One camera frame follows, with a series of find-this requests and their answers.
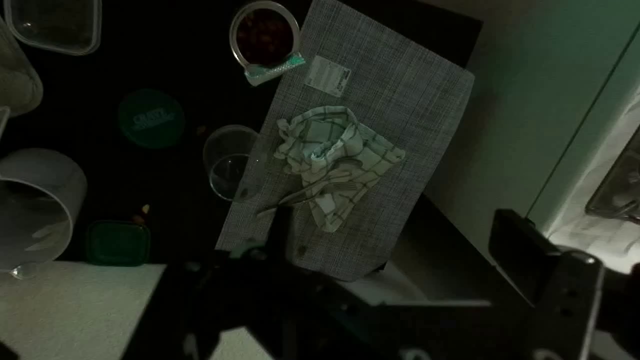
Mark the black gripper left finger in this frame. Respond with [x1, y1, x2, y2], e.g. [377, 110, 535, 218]
[266, 201, 300, 264]

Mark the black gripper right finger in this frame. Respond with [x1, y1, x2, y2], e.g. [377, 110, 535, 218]
[487, 208, 603, 360]

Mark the gray checkered oven mat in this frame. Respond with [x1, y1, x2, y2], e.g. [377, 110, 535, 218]
[213, 0, 478, 281]

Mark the thin metal utensil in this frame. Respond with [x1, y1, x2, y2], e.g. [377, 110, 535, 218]
[256, 187, 316, 216]

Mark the clear drinking glass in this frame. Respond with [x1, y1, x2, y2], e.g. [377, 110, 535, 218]
[201, 124, 261, 201]

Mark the white green checkered cloth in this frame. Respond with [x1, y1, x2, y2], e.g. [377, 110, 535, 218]
[270, 103, 407, 234]

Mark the white door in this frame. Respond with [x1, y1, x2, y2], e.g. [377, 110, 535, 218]
[525, 25, 640, 267]

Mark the green white sachet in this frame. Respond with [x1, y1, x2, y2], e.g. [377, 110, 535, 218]
[241, 52, 308, 88]

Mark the square green lid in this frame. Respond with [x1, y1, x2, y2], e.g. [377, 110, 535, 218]
[85, 218, 151, 267]

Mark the small white paper packet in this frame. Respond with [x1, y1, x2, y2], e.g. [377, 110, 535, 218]
[305, 54, 353, 92]

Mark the round green lid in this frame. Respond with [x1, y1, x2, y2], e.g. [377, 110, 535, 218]
[116, 85, 188, 150]

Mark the round tub with dark contents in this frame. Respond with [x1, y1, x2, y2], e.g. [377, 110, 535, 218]
[227, 0, 301, 71]

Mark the black side table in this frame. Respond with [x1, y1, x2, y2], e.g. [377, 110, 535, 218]
[0, 0, 535, 308]

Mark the clear plastic measuring cup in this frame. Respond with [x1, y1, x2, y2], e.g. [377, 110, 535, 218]
[0, 146, 89, 278]

